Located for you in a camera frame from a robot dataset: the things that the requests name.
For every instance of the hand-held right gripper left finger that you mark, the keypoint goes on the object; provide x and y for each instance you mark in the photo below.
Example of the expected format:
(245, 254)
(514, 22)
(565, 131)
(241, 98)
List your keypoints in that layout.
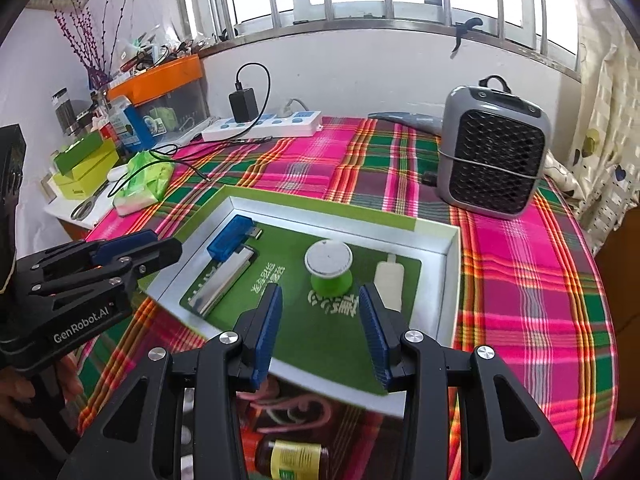
(267, 330)

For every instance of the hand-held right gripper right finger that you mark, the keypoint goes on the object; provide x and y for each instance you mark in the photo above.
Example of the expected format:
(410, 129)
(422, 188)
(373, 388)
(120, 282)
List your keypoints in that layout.
(375, 335)

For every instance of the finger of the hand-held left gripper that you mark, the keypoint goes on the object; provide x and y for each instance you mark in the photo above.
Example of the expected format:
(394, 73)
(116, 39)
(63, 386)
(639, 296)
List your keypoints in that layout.
(155, 255)
(125, 245)

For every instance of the green white cardboard box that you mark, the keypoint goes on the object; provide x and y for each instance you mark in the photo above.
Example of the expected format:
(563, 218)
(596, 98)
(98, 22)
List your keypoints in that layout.
(310, 340)

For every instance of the white USB charger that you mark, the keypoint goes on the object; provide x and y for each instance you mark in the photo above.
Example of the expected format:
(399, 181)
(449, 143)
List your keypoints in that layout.
(387, 280)

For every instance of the silver metal lighter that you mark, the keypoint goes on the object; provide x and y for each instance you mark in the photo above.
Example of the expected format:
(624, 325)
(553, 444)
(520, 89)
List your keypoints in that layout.
(220, 280)

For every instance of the blue USB adapter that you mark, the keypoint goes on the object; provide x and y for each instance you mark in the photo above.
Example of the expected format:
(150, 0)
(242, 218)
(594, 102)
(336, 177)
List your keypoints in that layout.
(227, 240)

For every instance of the white green round stand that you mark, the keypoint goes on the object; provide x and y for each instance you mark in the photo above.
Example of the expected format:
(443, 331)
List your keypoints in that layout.
(327, 260)

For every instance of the brown jar red lid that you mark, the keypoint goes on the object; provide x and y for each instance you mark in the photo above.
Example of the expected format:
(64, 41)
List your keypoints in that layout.
(295, 460)

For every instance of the person's left hand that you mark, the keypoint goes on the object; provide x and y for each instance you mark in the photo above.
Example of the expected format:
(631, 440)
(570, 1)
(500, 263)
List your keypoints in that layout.
(70, 382)

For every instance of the grey scissors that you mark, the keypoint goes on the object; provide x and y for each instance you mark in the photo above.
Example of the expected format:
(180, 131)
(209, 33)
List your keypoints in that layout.
(82, 208)

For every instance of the green tissue packet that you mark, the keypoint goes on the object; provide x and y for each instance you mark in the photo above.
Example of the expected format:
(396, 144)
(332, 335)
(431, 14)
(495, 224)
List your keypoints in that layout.
(145, 175)

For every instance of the lime green flat box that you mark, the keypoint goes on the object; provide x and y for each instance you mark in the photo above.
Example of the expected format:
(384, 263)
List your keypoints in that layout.
(87, 182)

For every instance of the white side table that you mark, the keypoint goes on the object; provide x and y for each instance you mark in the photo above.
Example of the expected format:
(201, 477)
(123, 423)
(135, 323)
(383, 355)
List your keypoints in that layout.
(60, 210)

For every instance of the pink plastic clip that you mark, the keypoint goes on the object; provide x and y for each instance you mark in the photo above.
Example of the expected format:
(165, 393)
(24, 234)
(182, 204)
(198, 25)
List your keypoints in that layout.
(295, 402)

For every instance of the dark green flat box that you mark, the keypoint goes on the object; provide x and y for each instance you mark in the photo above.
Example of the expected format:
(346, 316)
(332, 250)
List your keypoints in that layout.
(80, 152)

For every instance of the blue white carton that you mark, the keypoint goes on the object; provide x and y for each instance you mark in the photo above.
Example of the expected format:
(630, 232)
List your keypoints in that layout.
(132, 125)

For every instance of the dark glass jar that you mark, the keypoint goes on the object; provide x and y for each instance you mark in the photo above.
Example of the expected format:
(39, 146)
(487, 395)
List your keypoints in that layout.
(62, 110)

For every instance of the pink plaid tablecloth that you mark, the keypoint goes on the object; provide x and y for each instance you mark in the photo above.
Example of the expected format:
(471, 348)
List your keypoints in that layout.
(525, 285)

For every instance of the orange lidded storage box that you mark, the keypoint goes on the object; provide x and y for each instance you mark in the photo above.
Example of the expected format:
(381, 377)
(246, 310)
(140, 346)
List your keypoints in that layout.
(160, 75)

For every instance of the black power adapter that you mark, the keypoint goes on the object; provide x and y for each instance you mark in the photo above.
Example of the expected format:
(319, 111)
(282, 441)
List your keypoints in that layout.
(243, 105)

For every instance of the purple flower branches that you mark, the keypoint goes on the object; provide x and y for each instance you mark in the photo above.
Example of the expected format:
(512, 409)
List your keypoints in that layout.
(95, 72)

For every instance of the white power strip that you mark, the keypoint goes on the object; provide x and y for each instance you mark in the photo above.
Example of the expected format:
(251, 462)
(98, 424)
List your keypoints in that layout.
(280, 122)

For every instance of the pile of small windowsill items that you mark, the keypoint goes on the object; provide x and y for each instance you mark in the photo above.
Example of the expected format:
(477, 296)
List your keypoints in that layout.
(150, 52)

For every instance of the grey space heater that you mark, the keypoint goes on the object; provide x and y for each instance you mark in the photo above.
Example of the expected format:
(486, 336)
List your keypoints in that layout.
(492, 160)

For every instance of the grey plastic nozzle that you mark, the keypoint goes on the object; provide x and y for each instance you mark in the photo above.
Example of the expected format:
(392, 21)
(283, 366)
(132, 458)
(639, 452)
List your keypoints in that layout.
(410, 120)

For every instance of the spotted cream pillow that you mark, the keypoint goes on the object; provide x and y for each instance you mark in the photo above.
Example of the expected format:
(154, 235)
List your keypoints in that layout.
(562, 177)

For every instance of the brown wooden panel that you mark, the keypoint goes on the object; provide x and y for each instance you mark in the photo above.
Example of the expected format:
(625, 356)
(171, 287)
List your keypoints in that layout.
(622, 285)

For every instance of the window with metal bars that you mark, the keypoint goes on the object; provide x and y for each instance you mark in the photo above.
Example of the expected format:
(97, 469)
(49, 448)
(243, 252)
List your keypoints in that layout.
(350, 20)

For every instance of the cream patterned curtain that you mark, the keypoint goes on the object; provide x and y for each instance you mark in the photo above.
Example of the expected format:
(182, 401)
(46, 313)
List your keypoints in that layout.
(610, 135)

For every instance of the black window hook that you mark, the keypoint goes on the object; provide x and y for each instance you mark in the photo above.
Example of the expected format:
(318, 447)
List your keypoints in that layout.
(462, 27)

